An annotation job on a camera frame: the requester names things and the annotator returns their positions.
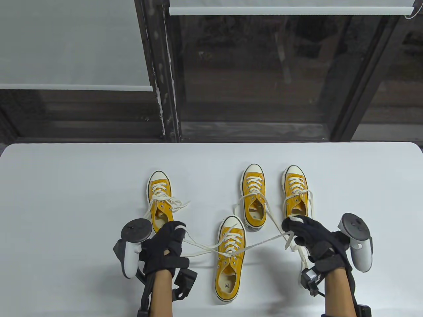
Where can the person's left hand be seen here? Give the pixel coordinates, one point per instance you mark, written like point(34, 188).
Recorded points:
point(163, 251)

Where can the person's right hand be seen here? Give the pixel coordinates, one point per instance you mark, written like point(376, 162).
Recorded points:
point(322, 247)

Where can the person's right forearm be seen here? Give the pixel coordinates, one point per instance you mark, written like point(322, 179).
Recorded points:
point(337, 294)

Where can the person's left forearm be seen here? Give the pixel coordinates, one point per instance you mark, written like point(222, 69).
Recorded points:
point(162, 294)

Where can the white and grey controller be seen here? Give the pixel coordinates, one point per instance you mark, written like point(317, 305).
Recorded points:
point(355, 226)
point(137, 229)

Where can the white roller blind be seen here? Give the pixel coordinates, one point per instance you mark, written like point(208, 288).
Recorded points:
point(290, 10)
point(66, 43)

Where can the black window post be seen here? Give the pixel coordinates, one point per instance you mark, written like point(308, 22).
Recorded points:
point(363, 82)
point(158, 66)

